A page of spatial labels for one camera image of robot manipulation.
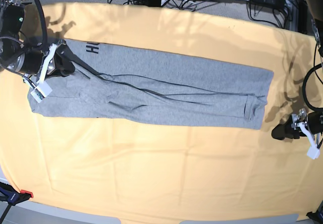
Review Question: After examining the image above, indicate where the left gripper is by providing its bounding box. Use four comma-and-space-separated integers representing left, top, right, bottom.
271, 108, 319, 148

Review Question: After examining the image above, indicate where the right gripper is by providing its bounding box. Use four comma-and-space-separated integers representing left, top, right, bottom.
36, 39, 75, 83

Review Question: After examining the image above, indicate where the grey t-shirt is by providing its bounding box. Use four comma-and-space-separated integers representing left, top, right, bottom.
28, 39, 274, 130

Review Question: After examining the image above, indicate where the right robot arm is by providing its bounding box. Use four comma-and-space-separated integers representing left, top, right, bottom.
1, 0, 75, 88

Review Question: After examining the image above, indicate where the black clamp right corner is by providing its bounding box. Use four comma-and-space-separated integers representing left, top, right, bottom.
306, 206, 323, 224

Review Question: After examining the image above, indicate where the yellow table cloth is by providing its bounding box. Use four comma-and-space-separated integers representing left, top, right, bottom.
1, 3, 322, 223

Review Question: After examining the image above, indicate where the blue red table clamp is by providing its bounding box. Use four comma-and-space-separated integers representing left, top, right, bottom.
1, 182, 34, 206

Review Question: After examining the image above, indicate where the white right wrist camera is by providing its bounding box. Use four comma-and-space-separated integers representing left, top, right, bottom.
30, 81, 52, 103

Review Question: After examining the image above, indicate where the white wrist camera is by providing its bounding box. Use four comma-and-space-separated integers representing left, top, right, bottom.
307, 146, 320, 159
30, 81, 52, 103

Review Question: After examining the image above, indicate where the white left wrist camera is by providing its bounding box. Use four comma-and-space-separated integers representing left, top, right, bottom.
307, 146, 320, 159

